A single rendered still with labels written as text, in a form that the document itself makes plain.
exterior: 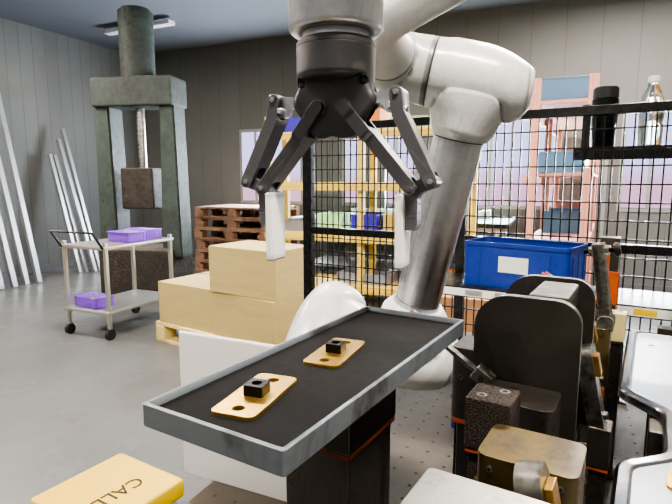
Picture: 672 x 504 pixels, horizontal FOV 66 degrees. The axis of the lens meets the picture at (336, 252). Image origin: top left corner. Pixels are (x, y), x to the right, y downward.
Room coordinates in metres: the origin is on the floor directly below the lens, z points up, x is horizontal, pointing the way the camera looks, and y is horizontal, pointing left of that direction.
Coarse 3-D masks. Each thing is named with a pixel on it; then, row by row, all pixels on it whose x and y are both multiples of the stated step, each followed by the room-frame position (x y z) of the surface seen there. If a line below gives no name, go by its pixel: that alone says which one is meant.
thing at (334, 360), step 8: (328, 344) 0.51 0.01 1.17; (336, 344) 0.50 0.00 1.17; (344, 344) 0.51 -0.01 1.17; (352, 344) 0.53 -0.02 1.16; (360, 344) 0.53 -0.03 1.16; (320, 352) 0.51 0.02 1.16; (328, 352) 0.51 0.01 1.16; (336, 352) 0.50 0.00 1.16; (344, 352) 0.51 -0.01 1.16; (352, 352) 0.51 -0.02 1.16; (304, 360) 0.48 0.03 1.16; (312, 360) 0.48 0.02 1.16; (320, 360) 0.49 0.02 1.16; (328, 360) 0.49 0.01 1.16; (336, 360) 0.48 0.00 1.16; (344, 360) 0.48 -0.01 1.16; (336, 368) 0.47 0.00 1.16
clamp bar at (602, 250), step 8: (592, 248) 0.99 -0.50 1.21; (600, 248) 0.98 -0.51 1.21; (608, 248) 0.99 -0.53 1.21; (616, 248) 0.97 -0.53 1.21; (592, 256) 0.99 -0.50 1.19; (600, 256) 0.98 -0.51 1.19; (616, 256) 0.98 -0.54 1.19; (600, 264) 0.98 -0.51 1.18; (600, 272) 0.98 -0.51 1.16; (600, 280) 0.98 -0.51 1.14; (608, 280) 1.00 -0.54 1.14; (600, 288) 0.98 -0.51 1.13; (608, 288) 0.98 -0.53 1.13; (600, 296) 0.98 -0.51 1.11; (608, 296) 0.97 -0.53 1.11; (600, 304) 0.98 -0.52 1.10; (608, 304) 0.97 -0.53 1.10; (600, 312) 0.98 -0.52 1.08; (608, 312) 0.97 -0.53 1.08
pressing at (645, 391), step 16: (640, 336) 1.09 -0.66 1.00; (656, 336) 1.09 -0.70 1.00; (624, 352) 0.98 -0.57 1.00; (640, 352) 0.98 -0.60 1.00; (656, 352) 0.98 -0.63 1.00; (624, 368) 0.88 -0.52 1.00; (640, 368) 0.89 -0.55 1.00; (656, 368) 0.89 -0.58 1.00; (624, 384) 0.81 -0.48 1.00; (640, 384) 0.82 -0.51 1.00; (656, 384) 0.82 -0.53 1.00; (624, 400) 0.78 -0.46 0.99; (640, 400) 0.75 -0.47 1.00; (656, 400) 0.76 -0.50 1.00; (656, 416) 0.72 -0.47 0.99; (624, 464) 0.57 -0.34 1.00; (640, 464) 0.57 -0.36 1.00; (656, 464) 0.57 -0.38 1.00; (624, 480) 0.54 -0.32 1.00; (640, 480) 0.54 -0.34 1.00; (656, 480) 0.54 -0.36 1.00; (624, 496) 0.51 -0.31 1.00; (640, 496) 0.51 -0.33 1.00; (656, 496) 0.51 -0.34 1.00
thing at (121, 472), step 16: (112, 464) 0.30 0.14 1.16; (128, 464) 0.30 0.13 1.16; (144, 464) 0.30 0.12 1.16; (80, 480) 0.28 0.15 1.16; (96, 480) 0.28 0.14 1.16; (112, 480) 0.28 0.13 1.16; (128, 480) 0.28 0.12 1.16; (144, 480) 0.28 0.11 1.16; (160, 480) 0.28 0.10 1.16; (176, 480) 0.28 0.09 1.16; (48, 496) 0.27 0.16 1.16; (64, 496) 0.27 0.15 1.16; (80, 496) 0.27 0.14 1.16; (96, 496) 0.27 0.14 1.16; (112, 496) 0.27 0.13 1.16; (128, 496) 0.27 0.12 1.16; (144, 496) 0.27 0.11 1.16; (160, 496) 0.27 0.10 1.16; (176, 496) 0.28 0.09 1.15
